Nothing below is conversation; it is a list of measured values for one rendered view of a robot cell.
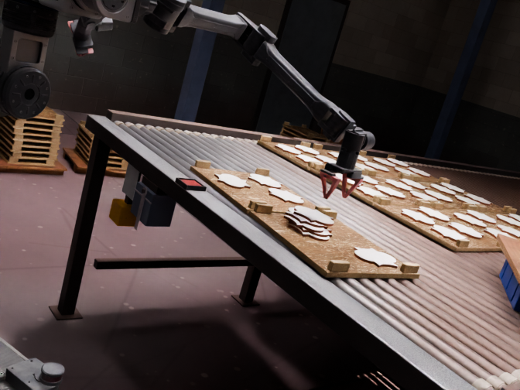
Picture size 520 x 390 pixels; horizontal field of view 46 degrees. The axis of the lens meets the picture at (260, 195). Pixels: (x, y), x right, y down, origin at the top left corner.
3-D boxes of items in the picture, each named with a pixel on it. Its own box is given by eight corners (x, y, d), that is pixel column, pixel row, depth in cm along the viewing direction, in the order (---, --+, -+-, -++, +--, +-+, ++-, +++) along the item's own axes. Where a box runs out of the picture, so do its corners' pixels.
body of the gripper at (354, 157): (324, 168, 178) (331, 144, 176) (343, 169, 186) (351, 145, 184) (341, 176, 174) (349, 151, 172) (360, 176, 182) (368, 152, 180)
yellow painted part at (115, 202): (117, 226, 230) (131, 168, 224) (107, 217, 237) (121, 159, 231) (136, 227, 235) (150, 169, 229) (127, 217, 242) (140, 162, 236)
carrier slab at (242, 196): (245, 213, 188) (247, 209, 188) (189, 169, 220) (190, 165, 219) (330, 220, 208) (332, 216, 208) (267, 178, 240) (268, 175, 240)
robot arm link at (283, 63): (237, 50, 193) (256, 22, 188) (247, 53, 198) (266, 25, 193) (327, 143, 179) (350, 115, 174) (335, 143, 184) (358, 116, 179)
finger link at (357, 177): (326, 193, 184) (335, 164, 182) (339, 193, 189) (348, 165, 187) (343, 202, 180) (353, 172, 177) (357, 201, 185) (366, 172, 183)
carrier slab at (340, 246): (325, 278, 156) (327, 271, 155) (248, 214, 188) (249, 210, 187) (419, 278, 175) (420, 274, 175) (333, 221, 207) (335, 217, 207)
